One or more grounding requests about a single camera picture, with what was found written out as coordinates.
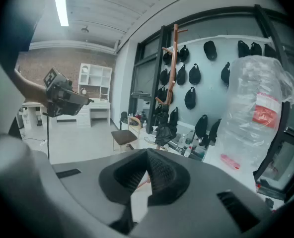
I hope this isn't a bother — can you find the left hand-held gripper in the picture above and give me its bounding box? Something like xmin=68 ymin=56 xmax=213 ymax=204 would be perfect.
xmin=42 ymin=67 xmax=95 ymax=118

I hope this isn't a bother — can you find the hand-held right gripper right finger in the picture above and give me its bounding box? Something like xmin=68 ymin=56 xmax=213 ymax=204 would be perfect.
xmin=146 ymin=147 xmax=191 ymax=207

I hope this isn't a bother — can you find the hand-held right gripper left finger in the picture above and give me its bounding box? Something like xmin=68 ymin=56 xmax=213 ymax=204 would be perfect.
xmin=98 ymin=148 xmax=148 ymax=234

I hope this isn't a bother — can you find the brown wooden coat stand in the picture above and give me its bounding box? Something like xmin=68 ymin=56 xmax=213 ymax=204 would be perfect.
xmin=154 ymin=23 xmax=189 ymax=151

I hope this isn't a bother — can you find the person's left forearm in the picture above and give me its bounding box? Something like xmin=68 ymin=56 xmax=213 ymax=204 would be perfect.
xmin=13 ymin=68 xmax=50 ymax=108

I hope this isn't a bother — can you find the white desk with shelf hutch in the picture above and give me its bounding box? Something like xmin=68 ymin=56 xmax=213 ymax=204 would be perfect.
xmin=76 ymin=62 xmax=113 ymax=128

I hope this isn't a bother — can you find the wooden chair with dark seat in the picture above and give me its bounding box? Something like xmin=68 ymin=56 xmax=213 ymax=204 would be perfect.
xmin=111 ymin=117 xmax=142 ymax=154

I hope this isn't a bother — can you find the black tripod pole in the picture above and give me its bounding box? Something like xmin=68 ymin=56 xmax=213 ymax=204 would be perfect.
xmin=42 ymin=112 xmax=51 ymax=160

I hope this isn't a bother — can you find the small white table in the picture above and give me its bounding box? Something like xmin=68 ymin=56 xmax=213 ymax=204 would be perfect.
xmin=17 ymin=101 xmax=49 ymax=131

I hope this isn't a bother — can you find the person's white shirt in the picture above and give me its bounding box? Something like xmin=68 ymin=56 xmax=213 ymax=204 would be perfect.
xmin=0 ymin=45 xmax=27 ymax=140

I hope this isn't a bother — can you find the long ceiling light strip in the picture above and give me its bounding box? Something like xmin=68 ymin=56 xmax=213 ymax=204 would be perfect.
xmin=53 ymin=0 xmax=70 ymax=27

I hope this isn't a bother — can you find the group of black caps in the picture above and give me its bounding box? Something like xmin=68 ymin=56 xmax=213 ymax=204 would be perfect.
xmin=153 ymin=40 xmax=278 ymax=148

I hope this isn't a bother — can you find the clear plastic wrapped roll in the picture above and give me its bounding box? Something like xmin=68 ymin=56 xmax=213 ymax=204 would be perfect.
xmin=215 ymin=55 xmax=294 ymax=171

